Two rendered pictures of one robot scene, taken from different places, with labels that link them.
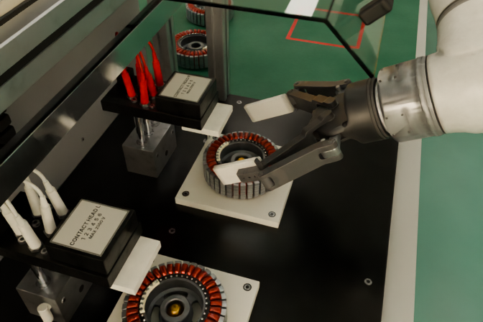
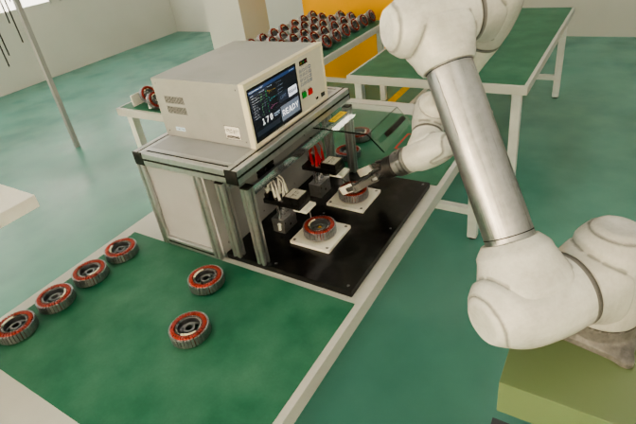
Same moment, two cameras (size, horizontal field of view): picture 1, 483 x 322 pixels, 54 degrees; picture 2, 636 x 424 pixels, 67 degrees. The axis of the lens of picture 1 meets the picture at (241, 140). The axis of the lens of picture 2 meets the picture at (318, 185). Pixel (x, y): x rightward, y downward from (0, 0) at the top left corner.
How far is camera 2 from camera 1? 1.14 m
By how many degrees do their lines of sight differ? 19
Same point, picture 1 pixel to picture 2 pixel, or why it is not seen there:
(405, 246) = (413, 222)
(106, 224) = (299, 193)
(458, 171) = not seen: hidden behind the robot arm
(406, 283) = (407, 232)
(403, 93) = (395, 157)
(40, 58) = (286, 143)
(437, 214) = not seen: hidden behind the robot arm
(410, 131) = (398, 170)
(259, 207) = (357, 206)
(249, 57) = (373, 156)
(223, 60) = (352, 154)
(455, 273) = not seen: hidden behind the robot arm
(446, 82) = (405, 152)
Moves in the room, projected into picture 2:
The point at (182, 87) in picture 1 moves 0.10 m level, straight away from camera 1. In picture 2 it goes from (330, 160) to (332, 148)
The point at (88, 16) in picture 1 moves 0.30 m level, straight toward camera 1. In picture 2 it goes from (298, 133) to (305, 177)
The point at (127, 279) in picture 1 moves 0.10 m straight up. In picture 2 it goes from (304, 209) to (300, 183)
